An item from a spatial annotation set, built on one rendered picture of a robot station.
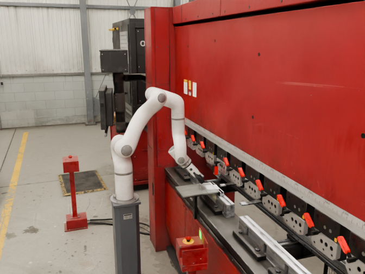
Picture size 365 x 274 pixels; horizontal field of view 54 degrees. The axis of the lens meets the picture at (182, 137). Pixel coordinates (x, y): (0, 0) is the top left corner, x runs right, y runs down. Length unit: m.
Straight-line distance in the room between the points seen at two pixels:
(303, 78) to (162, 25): 1.83
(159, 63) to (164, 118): 0.49
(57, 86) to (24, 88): 0.77
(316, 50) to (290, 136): 0.40
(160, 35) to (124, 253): 1.78
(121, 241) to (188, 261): 0.49
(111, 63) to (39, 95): 6.28
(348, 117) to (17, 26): 8.56
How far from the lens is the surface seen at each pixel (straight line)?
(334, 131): 1.47
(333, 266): 2.09
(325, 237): 1.61
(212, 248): 2.48
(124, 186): 2.37
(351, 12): 1.43
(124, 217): 2.43
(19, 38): 9.38
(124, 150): 2.24
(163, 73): 3.21
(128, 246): 2.54
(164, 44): 3.20
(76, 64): 9.39
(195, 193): 2.52
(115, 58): 3.28
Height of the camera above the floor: 2.01
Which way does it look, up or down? 15 degrees down
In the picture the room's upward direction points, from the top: straight up
